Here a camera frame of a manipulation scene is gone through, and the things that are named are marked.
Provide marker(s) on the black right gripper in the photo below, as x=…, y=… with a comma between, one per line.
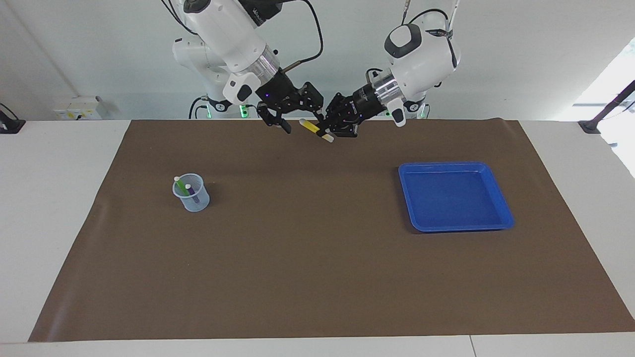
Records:
x=280, y=91

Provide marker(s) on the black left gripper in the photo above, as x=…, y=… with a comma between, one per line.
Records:
x=367, y=101

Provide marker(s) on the yellow marker pen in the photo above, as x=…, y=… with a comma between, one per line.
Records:
x=311, y=127

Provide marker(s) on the purple marker pen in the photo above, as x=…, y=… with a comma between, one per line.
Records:
x=191, y=191

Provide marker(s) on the green marker pen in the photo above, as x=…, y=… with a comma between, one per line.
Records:
x=180, y=186

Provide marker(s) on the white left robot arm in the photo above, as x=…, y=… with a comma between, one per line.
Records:
x=426, y=54

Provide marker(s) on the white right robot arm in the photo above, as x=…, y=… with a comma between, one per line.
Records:
x=233, y=34

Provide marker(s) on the brown table mat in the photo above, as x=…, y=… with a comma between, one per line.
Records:
x=317, y=248

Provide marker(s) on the blue plastic tray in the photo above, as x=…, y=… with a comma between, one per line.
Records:
x=456, y=198

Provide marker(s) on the translucent plastic cup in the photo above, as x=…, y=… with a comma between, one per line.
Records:
x=191, y=207

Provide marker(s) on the black angled stand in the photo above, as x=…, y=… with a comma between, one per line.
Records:
x=590, y=126

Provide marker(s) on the black table clamp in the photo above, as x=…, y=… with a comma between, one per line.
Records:
x=10, y=126

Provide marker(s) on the white wall socket box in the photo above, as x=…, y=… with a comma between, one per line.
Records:
x=74, y=106

